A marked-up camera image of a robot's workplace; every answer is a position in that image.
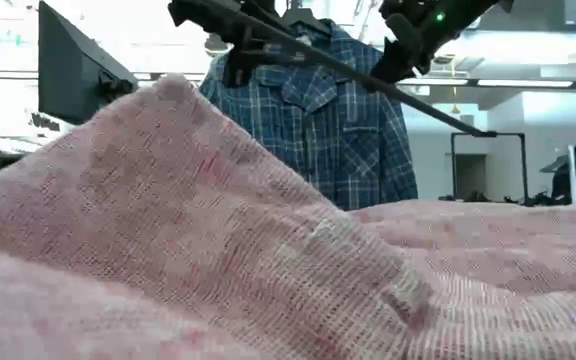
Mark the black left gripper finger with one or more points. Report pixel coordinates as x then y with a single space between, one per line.
234 70
278 57

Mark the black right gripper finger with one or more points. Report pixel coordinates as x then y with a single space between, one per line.
407 37
395 62

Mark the blue plaid shirt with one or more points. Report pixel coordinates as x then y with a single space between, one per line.
318 140

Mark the pink shirt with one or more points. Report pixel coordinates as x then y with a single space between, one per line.
218 250

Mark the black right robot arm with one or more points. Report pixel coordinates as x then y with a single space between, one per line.
473 10

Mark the black monitor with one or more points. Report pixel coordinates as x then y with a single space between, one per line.
73 75

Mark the white post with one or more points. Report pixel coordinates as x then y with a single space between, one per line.
573 185

